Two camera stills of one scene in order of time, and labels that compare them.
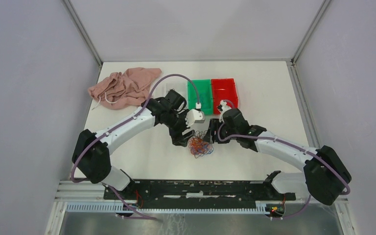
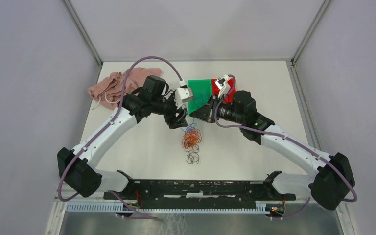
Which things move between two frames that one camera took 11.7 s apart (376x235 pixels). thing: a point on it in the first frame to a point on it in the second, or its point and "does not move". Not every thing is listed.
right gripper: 214,125 to 207,112
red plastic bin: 223,89 does not move
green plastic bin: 204,90 does not move
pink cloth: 129,88 does not move
